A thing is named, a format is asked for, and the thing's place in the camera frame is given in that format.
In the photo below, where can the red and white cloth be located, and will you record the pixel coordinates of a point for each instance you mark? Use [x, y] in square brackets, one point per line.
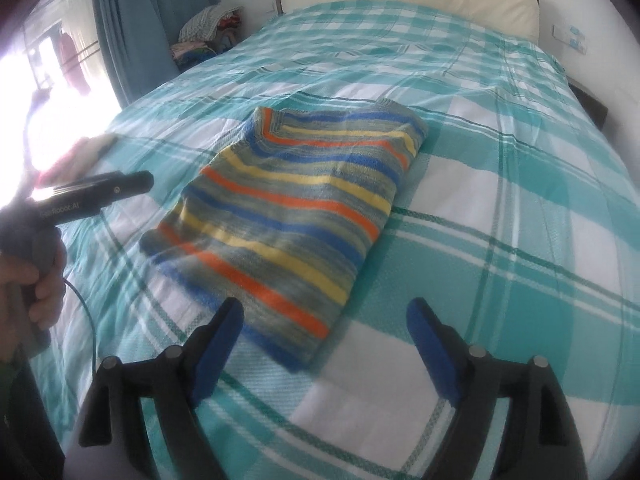
[75, 157]

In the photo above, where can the teal checkered bed blanket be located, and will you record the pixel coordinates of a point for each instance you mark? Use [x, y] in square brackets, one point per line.
[500, 200]

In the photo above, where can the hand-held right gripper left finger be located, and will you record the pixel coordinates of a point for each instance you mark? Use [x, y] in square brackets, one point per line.
[220, 340]

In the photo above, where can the white wall socket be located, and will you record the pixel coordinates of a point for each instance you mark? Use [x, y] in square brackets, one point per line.
[571, 37]

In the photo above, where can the red hanging garment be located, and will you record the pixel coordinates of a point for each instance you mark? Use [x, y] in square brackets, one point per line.
[72, 65]

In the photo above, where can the pile of clothes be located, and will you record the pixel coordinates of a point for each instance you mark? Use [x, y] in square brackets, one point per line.
[207, 35]

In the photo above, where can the striped knit sweater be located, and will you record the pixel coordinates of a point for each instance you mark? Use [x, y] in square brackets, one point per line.
[300, 200]

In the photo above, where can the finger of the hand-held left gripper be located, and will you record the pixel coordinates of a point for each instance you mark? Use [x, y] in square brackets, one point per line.
[127, 184]

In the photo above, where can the dark nightstand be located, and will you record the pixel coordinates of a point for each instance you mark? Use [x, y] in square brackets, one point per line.
[590, 102]

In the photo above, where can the blue curtain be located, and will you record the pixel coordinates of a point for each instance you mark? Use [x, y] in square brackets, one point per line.
[145, 25]

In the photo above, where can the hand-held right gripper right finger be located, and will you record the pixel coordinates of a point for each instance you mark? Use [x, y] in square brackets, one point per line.
[431, 345]

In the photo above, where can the person's left hand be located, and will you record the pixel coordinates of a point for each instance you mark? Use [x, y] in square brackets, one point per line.
[30, 290]

